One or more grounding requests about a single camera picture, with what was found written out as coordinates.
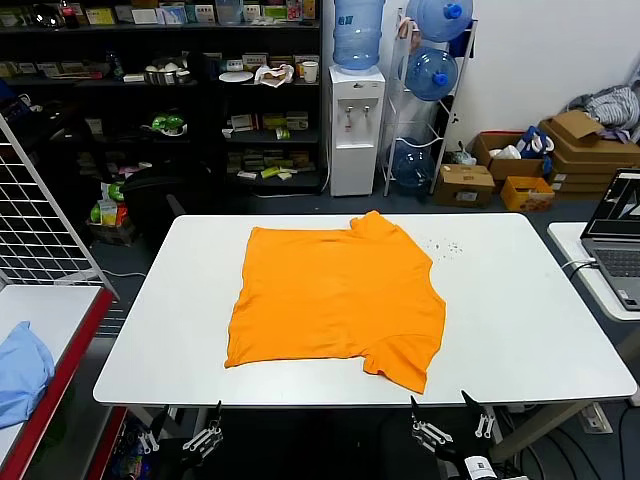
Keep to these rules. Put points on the white paper cup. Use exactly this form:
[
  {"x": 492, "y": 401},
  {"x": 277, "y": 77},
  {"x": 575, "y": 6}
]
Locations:
[{"x": 310, "y": 72}]

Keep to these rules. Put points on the pile of striped clothes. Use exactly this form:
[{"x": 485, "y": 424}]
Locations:
[{"x": 612, "y": 105}]

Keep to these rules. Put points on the black shelving unit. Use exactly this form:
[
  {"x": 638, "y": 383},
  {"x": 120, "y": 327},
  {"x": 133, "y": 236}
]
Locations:
[{"x": 210, "y": 100}]

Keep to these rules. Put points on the open brown cardboard box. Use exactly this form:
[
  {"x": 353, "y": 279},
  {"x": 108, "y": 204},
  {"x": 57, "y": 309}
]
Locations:
[{"x": 515, "y": 167}]

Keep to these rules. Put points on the stack of brown cardboard boxes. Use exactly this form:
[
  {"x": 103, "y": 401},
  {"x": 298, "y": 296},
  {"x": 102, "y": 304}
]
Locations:
[{"x": 595, "y": 160}]

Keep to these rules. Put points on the white plate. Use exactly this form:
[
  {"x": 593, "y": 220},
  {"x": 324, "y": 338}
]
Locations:
[{"x": 236, "y": 76}]

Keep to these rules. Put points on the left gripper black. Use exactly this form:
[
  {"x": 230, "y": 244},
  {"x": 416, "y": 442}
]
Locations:
[{"x": 192, "y": 465}]

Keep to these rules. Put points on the blue water jug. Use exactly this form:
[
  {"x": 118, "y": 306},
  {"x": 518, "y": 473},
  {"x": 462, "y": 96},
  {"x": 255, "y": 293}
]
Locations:
[
  {"x": 412, "y": 165},
  {"x": 430, "y": 72},
  {"x": 440, "y": 17}
]

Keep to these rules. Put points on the red-edged white table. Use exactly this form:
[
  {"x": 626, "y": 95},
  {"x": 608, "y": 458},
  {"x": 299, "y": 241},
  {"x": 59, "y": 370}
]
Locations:
[{"x": 50, "y": 310}]

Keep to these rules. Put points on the upright blue water bottle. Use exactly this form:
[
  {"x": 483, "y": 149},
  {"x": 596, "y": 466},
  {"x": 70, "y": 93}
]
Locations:
[{"x": 357, "y": 35}]

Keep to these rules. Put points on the closed brown cardboard box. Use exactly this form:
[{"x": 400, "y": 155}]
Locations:
[{"x": 462, "y": 185}]

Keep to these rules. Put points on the white plastic bag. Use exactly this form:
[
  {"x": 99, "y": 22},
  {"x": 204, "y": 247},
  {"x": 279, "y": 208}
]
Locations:
[{"x": 272, "y": 75}]

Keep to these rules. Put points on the yellow cardboard box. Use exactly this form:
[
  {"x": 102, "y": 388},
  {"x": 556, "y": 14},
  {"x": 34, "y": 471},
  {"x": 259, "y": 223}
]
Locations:
[{"x": 527, "y": 195}]

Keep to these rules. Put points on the small white side table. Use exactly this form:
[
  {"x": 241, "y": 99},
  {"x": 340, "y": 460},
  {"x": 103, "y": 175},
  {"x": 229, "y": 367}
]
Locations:
[{"x": 567, "y": 240}]

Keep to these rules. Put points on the light blue cloth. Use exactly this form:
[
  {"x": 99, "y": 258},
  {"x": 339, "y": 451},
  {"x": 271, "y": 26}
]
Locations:
[{"x": 22, "y": 370}]

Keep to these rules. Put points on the black office chair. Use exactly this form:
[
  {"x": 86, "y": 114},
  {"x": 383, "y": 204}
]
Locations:
[{"x": 160, "y": 195}]

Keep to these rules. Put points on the green bag on shelf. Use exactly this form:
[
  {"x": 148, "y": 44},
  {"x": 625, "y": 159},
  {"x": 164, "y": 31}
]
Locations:
[{"x": 167, "y": 122}]

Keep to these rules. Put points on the metal bowl with white balls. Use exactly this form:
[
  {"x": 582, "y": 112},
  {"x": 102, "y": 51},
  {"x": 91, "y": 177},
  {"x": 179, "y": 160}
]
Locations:
[{"x": 162, "y": 75}]

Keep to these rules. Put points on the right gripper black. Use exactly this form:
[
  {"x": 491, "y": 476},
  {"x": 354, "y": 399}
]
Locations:
[{"x": 465, "y": 467}]

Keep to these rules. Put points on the box of snack bags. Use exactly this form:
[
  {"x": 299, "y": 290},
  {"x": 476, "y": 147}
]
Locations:
[{"x": 107, "y": 215}]

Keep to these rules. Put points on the grey laptop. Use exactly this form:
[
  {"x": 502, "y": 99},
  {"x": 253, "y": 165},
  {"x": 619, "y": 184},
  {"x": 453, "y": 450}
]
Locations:
[{"x": 617, "y": 260}]

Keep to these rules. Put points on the white metal jug rack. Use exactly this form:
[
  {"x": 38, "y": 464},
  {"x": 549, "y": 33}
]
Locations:
[{"x": 462, "y": 85}]

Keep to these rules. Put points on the white water dispenser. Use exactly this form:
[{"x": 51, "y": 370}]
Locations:
[{"x": 355, "y": 150}]

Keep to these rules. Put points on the orange t-shirt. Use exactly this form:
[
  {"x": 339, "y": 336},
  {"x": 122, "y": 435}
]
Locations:
[{"x": 330, "y": 300}]

